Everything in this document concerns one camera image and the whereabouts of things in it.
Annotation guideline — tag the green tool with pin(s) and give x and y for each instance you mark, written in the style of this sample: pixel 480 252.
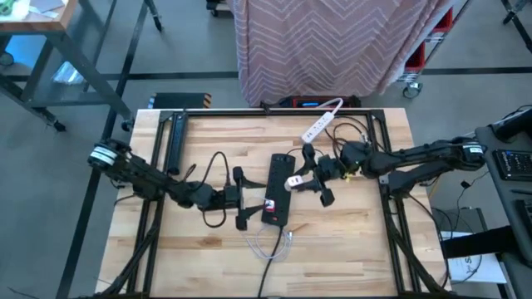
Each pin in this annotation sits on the green tool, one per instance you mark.
pixel 6 7

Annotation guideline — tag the pale pink USB charger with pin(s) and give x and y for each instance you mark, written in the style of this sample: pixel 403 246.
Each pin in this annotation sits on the pale pink USB charger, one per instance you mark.
pixel 294 182

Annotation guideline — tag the black keyboard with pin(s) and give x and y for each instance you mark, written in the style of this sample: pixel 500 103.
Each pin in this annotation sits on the black keyboard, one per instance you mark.
pixel 515 165

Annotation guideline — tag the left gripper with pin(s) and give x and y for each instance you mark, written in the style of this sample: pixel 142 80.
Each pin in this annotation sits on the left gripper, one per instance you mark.
pixel 232 198

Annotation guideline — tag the black wheeled base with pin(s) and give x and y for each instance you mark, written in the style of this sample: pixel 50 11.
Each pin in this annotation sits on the black wheeled base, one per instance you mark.
pixel 214 6

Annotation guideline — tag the red storage bin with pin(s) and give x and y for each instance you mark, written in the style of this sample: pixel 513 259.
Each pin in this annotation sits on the red storage bin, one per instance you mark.
pixel 445 21
pixel 417 58

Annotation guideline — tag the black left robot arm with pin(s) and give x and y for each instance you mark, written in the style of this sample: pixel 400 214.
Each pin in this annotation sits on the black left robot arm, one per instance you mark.
pixel 149 178

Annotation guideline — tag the white paper sheets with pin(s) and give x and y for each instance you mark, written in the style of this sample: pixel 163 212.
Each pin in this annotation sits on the white paper sheets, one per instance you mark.
pixel 45 5

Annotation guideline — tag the black aluminium table frame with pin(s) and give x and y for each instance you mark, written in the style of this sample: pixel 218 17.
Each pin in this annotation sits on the black aluminium table frame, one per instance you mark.
pixel 270 113

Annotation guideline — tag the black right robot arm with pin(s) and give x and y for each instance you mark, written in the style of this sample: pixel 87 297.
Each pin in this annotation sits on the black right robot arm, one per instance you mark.
pixel 415 155

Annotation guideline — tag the grey computer case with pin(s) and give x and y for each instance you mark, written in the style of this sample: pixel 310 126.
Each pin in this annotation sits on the grey computer case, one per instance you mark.
pixel 457 218

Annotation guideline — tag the pink chevron cloth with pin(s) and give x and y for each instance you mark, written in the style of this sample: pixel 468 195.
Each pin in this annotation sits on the pink chevron cloth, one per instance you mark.
pixel 324 50

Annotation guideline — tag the black yellow striped box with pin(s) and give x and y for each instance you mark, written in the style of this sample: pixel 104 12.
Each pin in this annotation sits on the black yellow striped box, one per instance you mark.
pixel 178 101

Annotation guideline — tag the white power strip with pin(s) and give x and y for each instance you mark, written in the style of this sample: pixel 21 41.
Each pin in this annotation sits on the white power strip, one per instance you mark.
pixel 318 126

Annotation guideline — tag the grey desk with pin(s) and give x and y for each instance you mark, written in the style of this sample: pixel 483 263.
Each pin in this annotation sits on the grey desk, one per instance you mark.
pixel 498 191

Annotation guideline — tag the black monitor base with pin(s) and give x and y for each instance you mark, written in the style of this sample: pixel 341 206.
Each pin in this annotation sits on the black monitor base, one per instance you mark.
pixel 513 124

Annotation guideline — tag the black power strip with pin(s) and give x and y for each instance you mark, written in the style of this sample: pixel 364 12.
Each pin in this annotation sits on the black power strip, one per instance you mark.
pixel 278 174

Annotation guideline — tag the red black toolbox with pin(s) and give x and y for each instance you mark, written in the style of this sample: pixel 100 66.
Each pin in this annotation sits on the red black toolbox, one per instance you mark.
pixel 299 102

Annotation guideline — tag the white paper box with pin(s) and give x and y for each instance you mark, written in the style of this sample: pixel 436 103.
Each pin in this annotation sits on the white paper box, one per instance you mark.
pixel 469 270

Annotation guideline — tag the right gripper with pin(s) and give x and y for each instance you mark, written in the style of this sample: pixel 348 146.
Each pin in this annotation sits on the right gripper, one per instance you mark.
pixel 332 169

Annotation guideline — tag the black stand leg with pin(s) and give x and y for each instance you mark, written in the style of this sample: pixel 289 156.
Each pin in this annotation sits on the black stand leg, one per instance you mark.
pixel 154 18
pixel 517 23

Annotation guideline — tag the wooden top workbench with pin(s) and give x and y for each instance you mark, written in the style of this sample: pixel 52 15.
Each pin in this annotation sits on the wooden top workbench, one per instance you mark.
pixel 37 25

